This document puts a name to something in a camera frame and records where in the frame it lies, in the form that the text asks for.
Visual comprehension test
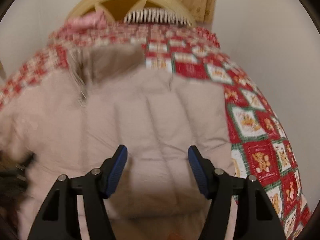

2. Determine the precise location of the pink puffer jacket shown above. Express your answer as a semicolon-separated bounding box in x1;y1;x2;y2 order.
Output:
1;44;234;239

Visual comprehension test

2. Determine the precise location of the red patchwork bear bedspread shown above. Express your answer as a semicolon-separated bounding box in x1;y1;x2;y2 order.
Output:
1;23;311;239

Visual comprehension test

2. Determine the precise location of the pink folded blanket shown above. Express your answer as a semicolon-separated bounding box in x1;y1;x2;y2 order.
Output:
66;11;107;30

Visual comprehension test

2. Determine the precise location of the striped pillow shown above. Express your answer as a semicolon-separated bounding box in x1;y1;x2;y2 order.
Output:
123;8;192;27

